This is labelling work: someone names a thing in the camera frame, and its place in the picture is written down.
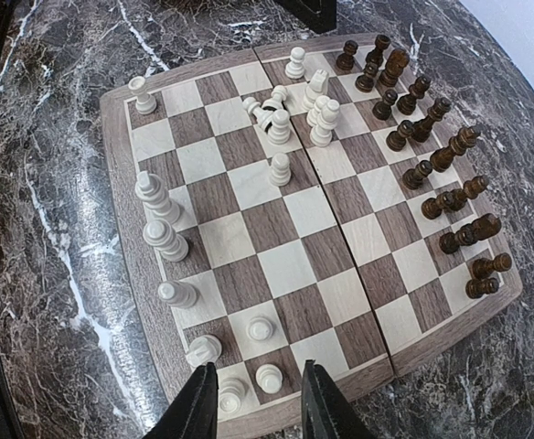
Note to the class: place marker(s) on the wooden chess board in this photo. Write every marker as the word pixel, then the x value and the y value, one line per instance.
pixel 380 253

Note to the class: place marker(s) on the white chess king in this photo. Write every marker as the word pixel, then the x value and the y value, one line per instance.
pixel 150 189

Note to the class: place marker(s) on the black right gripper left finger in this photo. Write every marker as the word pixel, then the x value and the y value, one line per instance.
pixel 194 411

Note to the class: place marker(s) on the white chess rook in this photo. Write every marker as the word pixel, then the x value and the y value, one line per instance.
pixel 232 392
pixel 145 101

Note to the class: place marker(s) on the white chess knight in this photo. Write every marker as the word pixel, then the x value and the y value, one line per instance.
pixel 203 349

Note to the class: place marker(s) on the white chess bishop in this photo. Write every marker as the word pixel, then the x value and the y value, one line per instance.
pixel 177 294
pixel 160 234

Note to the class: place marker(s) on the white pawn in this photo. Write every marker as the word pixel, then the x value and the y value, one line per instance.
pixel 260 328
pixel 280 172

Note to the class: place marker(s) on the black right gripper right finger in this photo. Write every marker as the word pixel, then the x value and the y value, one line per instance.
pixel 326 413

